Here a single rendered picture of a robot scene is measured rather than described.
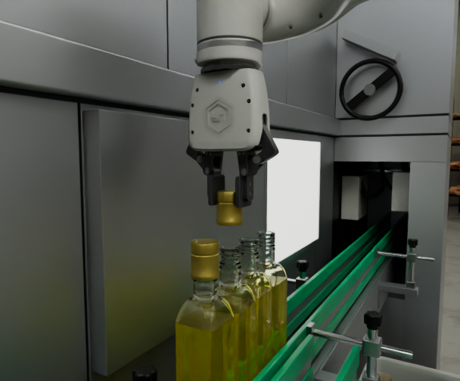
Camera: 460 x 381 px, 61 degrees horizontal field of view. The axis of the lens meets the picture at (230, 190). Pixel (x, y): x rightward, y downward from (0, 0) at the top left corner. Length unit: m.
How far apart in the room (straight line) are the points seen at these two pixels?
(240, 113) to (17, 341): 0.36
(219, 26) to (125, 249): 0.30
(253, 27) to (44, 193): 0.31
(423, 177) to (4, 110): 1.29
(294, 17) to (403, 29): 0.99
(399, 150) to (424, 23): 0.42
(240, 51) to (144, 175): 0.21
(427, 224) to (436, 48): 0.59
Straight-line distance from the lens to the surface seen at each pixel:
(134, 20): 0.62
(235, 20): 0.50
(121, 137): 0.53
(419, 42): 1.53
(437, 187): 1.49
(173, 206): 0.61
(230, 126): 0.48
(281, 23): 0.60
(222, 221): 0.51
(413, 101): 1.50
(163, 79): 0.61
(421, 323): 1.60
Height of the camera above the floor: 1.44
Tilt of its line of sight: 5 degrees down
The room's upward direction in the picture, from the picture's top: straight up
